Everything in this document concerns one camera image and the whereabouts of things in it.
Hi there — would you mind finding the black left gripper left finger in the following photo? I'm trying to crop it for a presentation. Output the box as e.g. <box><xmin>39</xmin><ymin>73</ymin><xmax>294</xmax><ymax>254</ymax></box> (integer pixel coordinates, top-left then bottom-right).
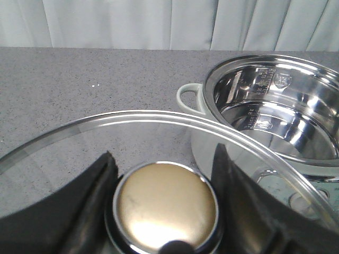
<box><xmin>1</xmin><ymin>152</ymin><xmax>118</xmax><ymax>253</ymax></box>

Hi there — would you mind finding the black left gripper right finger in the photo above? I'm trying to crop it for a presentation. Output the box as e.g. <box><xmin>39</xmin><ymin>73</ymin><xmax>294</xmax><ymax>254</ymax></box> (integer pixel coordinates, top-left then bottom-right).
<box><xmin>211</xmin><ymin>143</ymin><xmax>338</xmax><ymax>253</ymax></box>

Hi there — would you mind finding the glass pot lid with knob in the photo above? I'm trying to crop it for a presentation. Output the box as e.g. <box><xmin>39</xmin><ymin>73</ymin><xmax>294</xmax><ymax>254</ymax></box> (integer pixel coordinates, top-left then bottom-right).
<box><xmin>1</xmin><ymin>111</ymin><xmax>338</xmax><ymax>253</ymax></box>

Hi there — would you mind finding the pale green electric cooking pot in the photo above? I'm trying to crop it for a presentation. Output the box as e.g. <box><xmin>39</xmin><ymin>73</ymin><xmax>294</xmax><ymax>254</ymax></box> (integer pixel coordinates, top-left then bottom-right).
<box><xmin>176</xmin><ymin>55</ymin><xmax>338</xmax><ymax>211</ymax></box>

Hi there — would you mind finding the white curtain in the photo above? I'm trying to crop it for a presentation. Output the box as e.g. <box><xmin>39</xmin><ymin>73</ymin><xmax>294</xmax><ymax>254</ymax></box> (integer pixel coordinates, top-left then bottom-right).
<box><xmin>1</xmin><ymin>1</ymin><xmax>338</xmax><ymax>51</ymax></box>

